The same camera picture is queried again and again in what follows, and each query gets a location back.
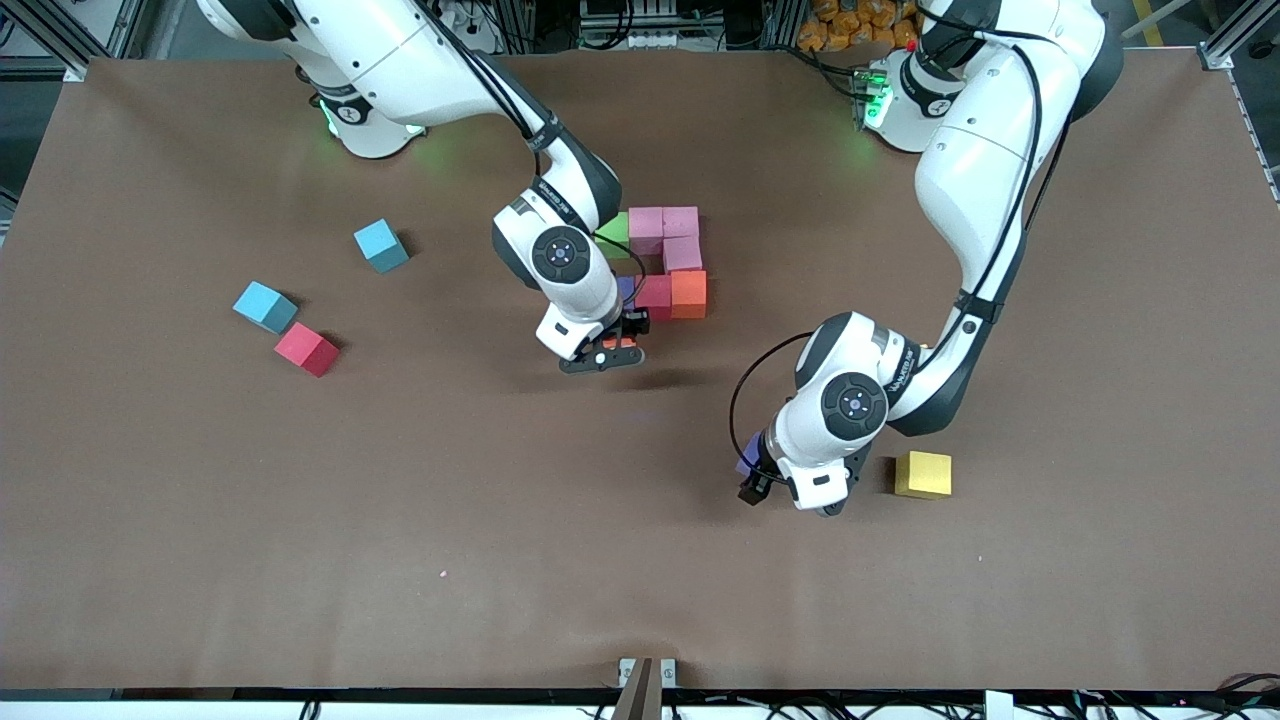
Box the yellow foam block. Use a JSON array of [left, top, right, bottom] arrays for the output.
[[893, 450, 953, 500]]

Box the blue foam block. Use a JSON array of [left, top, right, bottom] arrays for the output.
[[353, 218, 411, 275], [232, 280, 300, 335]]

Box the white ribbed device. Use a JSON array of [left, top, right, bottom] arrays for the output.
[[578, 0, 683, 51]]

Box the white power strip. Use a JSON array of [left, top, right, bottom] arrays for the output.
[[440, 0, 501, 57]]

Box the orange snack bag pile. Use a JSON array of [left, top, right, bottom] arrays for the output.
[[797, 0, 926, 53]]

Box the grey metal rod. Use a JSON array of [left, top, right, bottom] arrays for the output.
[[1120, 0, 1201, 43]]

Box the small metal bracket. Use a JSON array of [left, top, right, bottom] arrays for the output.
[[618, 657, 678, 689]]

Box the aluminium frame profile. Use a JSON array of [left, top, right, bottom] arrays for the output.
[[1195, 0, 1280, 71], [20, 0, 151, 83]]

